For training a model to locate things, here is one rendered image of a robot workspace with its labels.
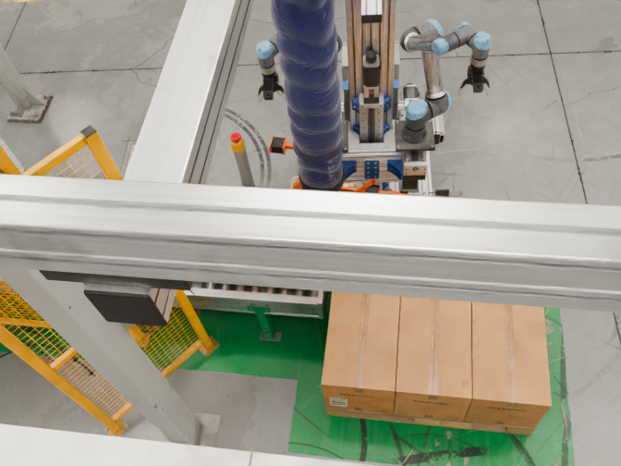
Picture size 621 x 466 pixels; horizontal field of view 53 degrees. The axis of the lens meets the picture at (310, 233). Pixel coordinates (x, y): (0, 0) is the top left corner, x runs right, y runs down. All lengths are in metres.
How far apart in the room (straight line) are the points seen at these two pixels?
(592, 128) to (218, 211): 4.78
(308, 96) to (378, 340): 1.55
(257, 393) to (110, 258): 3.28
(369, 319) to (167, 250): 2.87
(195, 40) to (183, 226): 0.56
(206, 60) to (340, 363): 2.54
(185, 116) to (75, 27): 5.71
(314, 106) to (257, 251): 1.88
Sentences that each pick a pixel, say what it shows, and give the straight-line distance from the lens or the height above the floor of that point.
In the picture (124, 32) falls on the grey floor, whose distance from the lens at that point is 6.52.
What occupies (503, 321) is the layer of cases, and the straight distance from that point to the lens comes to 3.69.
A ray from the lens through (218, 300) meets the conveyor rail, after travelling 3.79.
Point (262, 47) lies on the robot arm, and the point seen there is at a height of 1.87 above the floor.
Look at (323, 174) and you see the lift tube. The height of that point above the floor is 1.48.
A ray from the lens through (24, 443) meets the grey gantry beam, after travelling 0.71.
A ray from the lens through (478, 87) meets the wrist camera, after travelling 3.14.
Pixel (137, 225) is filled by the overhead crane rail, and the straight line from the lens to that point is 0.79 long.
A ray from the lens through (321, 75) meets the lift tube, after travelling 2.52.
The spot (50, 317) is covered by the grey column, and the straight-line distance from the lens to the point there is 2.43.
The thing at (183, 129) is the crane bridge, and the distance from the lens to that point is 1.09.
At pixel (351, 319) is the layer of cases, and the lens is 3.62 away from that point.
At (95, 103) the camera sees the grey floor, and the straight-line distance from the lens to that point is 5.92.
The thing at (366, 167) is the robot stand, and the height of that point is 0.84.
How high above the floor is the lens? 3.82
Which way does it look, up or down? 57 degrees down
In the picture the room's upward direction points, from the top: 9 degrees counter-clockwise
